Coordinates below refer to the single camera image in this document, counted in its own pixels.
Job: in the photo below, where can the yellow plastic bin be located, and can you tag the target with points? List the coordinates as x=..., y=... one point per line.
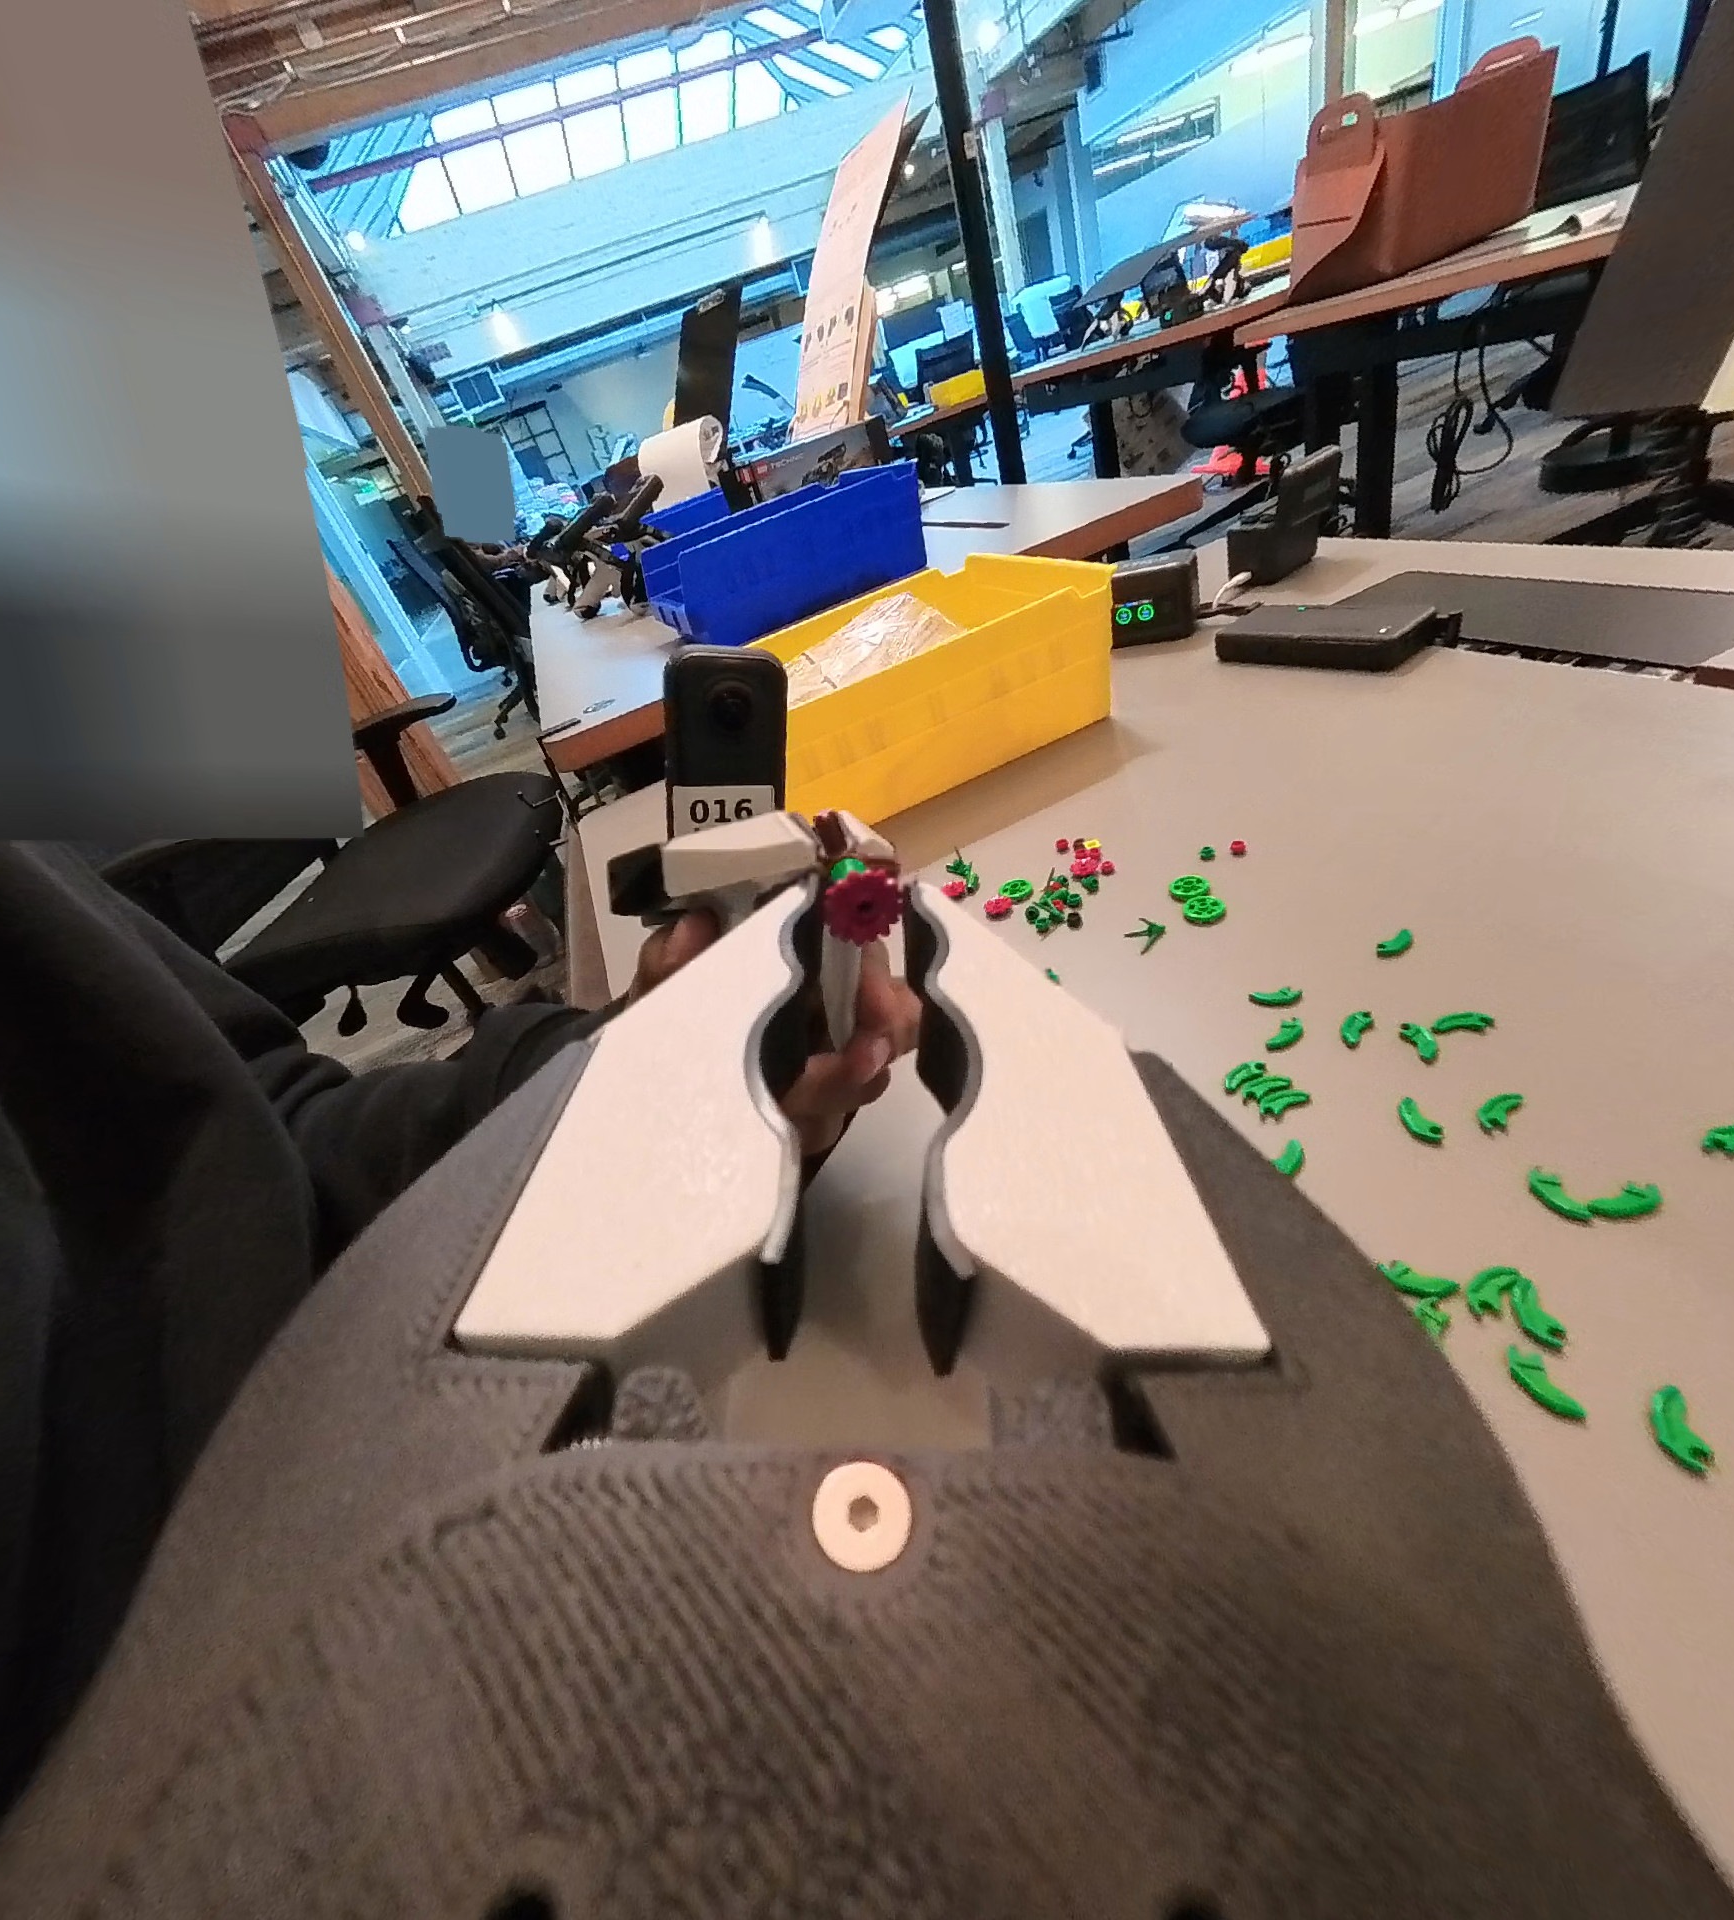
x=959, y=705

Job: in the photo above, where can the brown paper bag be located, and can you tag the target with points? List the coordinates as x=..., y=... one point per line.
x=1420, y=182

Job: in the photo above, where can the black and white tool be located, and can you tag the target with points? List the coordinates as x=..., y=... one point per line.
x=598, y=546

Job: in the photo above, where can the tall black board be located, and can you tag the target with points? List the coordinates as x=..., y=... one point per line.
x=711, y=351

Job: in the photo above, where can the black office chair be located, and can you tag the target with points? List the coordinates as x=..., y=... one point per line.
x=470, y=600
x=1234, y=419
x=402, y=885
x=1634, y=462

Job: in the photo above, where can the white paper roll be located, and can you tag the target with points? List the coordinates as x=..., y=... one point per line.
x=679, y=456

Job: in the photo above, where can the black battery charger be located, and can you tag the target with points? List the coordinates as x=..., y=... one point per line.
x=1155, y=603

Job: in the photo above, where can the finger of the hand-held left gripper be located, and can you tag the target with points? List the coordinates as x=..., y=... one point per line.
x=730, y=860
x=868, y=838

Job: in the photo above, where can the thin green toy stem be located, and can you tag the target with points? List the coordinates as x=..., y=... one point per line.
x=1148, y=937

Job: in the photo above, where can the wooden edged office table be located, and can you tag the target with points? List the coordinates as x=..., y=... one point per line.
x=1076, y=510

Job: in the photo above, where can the black toy box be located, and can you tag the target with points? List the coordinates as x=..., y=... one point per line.
x=820, y=459

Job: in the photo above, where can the black vertical pole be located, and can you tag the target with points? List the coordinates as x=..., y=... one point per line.
x=973, y=239

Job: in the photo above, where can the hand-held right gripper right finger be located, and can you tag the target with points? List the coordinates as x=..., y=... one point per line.
x=1091, y=1199

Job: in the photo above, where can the blue plastic bin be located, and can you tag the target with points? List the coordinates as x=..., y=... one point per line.
x=688, y=514
x=792, y=555

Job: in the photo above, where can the black power adapter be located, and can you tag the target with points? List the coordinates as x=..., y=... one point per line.
x=1287, y=525

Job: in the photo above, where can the scatter of green toy leaves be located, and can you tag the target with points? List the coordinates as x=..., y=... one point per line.
x=1558, y=1193

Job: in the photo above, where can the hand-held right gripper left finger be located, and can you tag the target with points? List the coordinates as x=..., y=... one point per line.
x=627, y=1199

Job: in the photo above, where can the person's left hand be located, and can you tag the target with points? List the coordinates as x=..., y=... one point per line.
x=868, y=1052

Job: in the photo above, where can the tall cardboard sign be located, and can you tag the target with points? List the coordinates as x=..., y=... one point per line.
x=852, y=270

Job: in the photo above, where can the black power bank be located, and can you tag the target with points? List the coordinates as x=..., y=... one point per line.
x=1324, y=638

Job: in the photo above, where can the clear plastic bag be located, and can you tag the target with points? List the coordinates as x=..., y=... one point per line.
x=868, y=638

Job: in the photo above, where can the green toy stem with leaves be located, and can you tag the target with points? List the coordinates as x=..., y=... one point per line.
x=961, y=870

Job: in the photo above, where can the wooden post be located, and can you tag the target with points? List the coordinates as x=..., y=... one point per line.
x=344, y=330

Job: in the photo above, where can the long office desk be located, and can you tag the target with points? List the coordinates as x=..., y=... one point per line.
x=1405, y=294

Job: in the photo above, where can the person's black jacket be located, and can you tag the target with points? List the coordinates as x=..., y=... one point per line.
x=58, y=1199

